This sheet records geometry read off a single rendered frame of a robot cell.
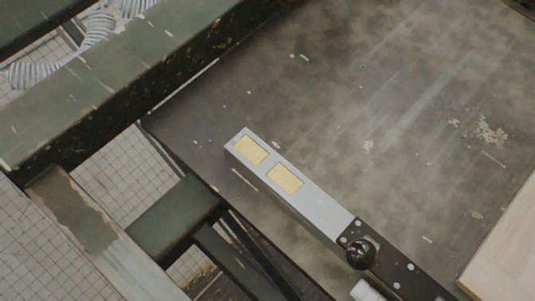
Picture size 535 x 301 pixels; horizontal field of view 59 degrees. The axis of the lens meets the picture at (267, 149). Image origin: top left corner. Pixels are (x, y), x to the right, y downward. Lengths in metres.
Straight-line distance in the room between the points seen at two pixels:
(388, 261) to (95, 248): 0.40
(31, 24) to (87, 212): 0.63
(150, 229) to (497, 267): 0.52
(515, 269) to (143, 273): 0.52
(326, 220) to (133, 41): 0.41
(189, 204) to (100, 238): 0.16
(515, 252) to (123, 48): 0.66
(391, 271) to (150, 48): 0.49
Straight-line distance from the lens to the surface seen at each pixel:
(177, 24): 0.80
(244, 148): 0.73
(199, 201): 0.77
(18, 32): 1.23
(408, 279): 0.68
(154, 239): 0.76
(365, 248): 0.56
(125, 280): 0.66
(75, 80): 0.76
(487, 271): 0.77
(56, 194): 0.73
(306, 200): 0.70
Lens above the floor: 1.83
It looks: 13 degrees down
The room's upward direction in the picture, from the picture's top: 37 degrees counter-clockwise
